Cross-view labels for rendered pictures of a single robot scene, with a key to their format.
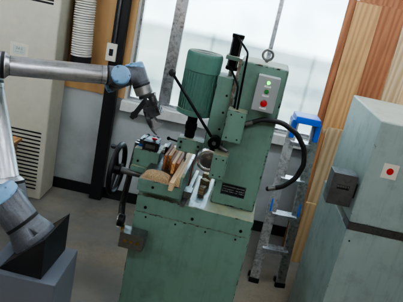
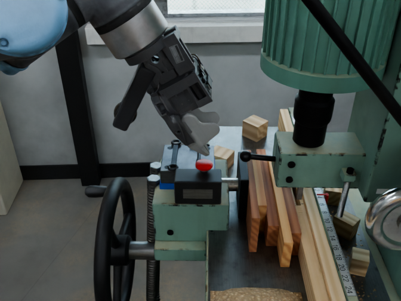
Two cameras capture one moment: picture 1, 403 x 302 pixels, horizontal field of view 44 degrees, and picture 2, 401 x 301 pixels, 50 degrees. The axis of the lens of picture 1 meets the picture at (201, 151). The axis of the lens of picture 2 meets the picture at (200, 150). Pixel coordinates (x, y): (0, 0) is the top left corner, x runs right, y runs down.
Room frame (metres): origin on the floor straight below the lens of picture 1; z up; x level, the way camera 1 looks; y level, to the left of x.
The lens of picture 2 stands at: (1.83, 0.29, 1.45)
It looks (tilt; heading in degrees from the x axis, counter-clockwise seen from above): 34 degrees down; 357
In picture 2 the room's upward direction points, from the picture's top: straight up
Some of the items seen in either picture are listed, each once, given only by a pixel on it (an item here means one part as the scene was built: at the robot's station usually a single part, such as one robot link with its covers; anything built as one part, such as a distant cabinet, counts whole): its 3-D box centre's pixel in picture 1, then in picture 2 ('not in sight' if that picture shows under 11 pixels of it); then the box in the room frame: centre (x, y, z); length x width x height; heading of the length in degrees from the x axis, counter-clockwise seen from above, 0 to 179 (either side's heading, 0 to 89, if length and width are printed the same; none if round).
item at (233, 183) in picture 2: (161, 151); (225, 184); (2.46, 0.20, 0.95); 0.09 x 0.07 x 0.09; 176
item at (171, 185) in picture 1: (181, 167); (301, 229); (2.37, 0.08, 0.92); 0.55 x 0.02 x 0.04; 176
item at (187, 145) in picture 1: (191, 146); (316, 163); (2.41, 0.06, 1.03); 0.14 x 0.07 x 0.09; 86
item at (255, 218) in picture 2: (168, 156); (249, 197); (2.44, 0.16, 0.94); 0.20 x 0.01 x 0.08; 176
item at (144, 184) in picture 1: (162, 166); (236, 216); (2.46, 0.18, 0.87); 0.61 x 0.30 x 0.06; 176
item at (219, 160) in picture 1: (219, 164); not in sight; (2.25, -0.09, 1.02); 0.09 x 0.07 x 0.12; 176
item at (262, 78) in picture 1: (265, 93); not in sight; (2.25, -0.23, 1.40); 0.10 x 0.06 x 0.16; 86
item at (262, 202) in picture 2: (171, 157); (256, 192); (2.46, 0.14, 0.93); 0.15 x 0.02 x 0.07; 176
